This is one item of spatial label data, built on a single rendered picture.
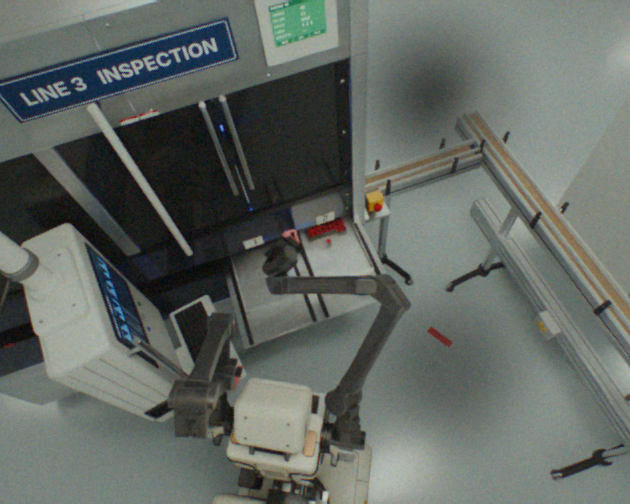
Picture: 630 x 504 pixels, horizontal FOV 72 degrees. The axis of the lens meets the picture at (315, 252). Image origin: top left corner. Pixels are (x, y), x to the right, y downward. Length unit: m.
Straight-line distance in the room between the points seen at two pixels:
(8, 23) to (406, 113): 3.11
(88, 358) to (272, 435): 0.55
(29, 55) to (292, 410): 1.10
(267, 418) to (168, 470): 1.60
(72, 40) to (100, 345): 0.77
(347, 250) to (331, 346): 0.91
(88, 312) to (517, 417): 2.26
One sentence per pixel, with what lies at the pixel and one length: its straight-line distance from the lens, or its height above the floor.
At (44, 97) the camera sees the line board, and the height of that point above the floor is 1.95.
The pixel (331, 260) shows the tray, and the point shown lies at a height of 0.88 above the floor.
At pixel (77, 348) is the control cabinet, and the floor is 1.55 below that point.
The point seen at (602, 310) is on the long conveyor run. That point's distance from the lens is 2.09.
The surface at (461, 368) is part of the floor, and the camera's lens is 2.82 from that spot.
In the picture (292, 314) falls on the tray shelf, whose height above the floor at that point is 0.88.
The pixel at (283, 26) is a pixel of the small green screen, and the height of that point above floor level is 1.96.
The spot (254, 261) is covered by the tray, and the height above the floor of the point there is 0.88.
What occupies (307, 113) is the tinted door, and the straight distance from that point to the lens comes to 1.53.
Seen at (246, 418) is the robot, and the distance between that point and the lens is 1.34.
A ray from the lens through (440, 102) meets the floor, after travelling 4.07.
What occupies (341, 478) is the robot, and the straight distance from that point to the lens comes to 2.37.
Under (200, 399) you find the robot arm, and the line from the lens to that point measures 1.12.
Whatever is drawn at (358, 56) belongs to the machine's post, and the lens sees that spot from 1.46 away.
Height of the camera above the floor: 2.65
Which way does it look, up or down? 59 degrees down
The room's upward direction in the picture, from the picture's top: 10 degrees counter-clockwise
